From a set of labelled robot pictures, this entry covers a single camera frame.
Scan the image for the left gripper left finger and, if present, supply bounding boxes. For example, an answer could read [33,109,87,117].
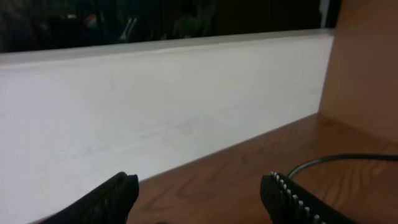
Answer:
[41,172,139,224]

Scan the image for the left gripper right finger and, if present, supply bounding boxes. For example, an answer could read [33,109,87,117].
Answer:
[260,172,356,224]

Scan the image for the black usb cable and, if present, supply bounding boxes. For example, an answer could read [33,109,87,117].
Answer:
[287,153,398,180]

